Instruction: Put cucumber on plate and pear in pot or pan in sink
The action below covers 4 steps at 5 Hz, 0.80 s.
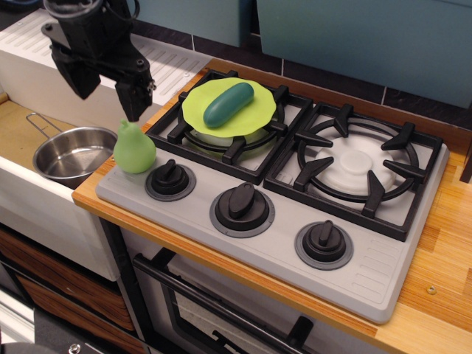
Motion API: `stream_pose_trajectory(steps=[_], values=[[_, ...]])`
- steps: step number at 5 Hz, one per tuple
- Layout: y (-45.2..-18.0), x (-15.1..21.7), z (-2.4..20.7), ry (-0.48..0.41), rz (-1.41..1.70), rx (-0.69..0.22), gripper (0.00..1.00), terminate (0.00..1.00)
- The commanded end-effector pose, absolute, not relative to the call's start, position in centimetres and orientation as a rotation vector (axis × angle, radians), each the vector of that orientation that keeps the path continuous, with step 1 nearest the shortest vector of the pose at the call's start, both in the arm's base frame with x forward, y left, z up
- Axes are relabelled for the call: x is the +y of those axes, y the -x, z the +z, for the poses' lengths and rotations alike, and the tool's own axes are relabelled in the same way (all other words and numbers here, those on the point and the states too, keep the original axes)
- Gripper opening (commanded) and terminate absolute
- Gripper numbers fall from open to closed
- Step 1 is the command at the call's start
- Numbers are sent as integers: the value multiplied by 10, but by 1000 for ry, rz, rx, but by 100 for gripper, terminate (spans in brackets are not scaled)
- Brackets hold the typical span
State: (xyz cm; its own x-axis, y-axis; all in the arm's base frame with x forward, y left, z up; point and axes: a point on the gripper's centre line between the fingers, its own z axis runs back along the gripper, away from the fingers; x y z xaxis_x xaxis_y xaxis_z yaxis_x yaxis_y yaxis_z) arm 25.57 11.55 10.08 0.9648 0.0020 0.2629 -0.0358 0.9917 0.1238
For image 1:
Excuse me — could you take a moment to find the black middle stove knob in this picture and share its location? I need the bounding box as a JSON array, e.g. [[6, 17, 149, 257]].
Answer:
[[209, 182, 275, 238]]

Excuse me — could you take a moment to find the black burner grate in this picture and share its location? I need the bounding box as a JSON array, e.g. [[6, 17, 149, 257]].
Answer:
[[147, 70, 313, 184], [264, 103, 447, 241]]

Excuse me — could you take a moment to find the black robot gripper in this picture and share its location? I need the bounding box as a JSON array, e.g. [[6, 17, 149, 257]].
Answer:
[[41, 7, 156, 122]]

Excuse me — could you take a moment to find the light green toy pear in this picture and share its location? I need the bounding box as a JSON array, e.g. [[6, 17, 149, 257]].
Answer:
[[114, 119, 156, 174]]

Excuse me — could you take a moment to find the black stove knob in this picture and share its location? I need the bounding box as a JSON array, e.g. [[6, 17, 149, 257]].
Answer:
[[294, 220, 354, 271], [145, 159, 196, 202], [209, 182, 275, 238]]

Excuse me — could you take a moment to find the black right burner grate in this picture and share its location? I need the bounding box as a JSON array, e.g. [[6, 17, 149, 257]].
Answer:
[[264, 103, 447, 241]]

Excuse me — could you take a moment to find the grey toy stove top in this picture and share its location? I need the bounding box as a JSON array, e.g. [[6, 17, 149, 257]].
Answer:
[[94, 99, 451, 325]]

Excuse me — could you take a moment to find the small stainless steel pot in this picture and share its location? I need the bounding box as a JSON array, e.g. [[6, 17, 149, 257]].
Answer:
[[32, 127, 117, 190]]

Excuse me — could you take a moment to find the black oven door handle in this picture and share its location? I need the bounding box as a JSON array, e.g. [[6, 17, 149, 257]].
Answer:
[[133, 254, 313, 353]]

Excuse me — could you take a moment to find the black left burner grate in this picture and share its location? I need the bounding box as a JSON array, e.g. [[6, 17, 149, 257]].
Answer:
[[147, 70, 313, 184]]

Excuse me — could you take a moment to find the wood grain drawer front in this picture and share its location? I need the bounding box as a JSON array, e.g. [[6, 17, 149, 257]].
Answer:
[[1, 225, 146, 353]]

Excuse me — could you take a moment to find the white toy sink unit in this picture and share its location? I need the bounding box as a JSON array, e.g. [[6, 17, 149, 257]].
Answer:
[[0, 7, 212, 282]]

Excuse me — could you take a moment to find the black right stove knob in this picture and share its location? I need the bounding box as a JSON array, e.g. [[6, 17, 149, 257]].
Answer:
[[294, 220, 354, 271]]

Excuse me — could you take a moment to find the black left stove knob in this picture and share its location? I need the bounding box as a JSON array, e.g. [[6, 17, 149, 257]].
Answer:
[[145, 159, 196, 202]]

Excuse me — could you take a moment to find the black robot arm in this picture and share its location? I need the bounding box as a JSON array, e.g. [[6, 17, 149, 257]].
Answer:
[[41, 0, 156, 122]]

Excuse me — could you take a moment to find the toy oven door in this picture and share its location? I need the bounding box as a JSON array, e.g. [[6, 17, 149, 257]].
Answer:
[[123, 231, 379, 353]]

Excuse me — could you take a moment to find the dark green toy cucumber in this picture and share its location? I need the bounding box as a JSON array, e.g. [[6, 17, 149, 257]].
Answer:
[[203, 83, 254, 128]]

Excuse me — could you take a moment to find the white right burner cap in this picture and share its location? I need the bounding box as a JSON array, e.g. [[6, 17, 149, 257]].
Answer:
[[305, 126, 409, 196]]

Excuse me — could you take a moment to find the light green plastic plate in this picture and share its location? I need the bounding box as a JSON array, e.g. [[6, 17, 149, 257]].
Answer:
[[182, 77, 277, 138]]

